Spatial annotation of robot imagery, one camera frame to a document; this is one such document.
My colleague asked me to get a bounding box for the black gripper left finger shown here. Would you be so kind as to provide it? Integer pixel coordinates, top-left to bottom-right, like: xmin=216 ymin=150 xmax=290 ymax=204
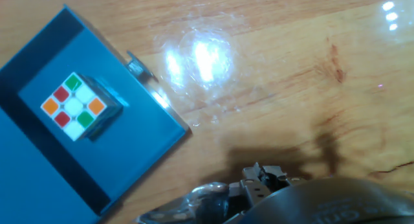
xmin=135 ymin=181 xmax=231 ymax=224

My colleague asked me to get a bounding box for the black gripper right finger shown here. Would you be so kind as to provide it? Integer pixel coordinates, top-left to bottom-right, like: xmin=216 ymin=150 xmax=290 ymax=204
xmin=229 ymin=161 xmax=303 ymax=224

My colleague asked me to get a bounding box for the dark blue drawer cabinet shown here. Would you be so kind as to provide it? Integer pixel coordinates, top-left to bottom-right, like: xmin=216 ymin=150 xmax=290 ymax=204
xmin=0 ymin=107 xmax=101 ymax=224

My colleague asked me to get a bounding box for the scrambled rubik's cube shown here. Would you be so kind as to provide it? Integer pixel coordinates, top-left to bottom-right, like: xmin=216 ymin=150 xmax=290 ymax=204
xmin=40 ymin=71 xmax=130 ymax=142

